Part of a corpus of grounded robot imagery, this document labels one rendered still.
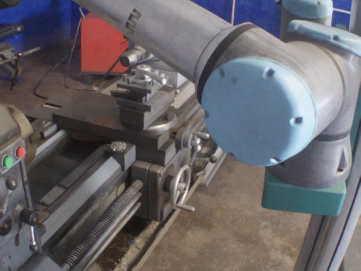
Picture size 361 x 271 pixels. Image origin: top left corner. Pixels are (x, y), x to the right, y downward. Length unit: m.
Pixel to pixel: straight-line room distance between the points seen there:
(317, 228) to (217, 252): 1.33
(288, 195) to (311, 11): 0.55
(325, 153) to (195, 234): 2.04
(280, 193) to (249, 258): 1.85
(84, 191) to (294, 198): 1.02
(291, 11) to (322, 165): 0.53
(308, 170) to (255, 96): 0.26
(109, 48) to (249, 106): 4.25
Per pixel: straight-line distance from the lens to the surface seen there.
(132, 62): 2.21
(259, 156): 0.57
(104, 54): 4.79
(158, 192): 1.89
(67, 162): 2.05
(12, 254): 1.28
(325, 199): 0.79
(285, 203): 0.79
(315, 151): 0.75
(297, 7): 1.16
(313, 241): 1.41
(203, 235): 2.73
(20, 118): 1.44
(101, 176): 1.73
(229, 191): 3.14
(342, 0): 5.55
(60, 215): 1.53
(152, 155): 1.86
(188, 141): 1.90
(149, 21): 0.67
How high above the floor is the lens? 1.78
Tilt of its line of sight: 27 degrees down
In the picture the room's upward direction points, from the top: 3 degrees clockwise
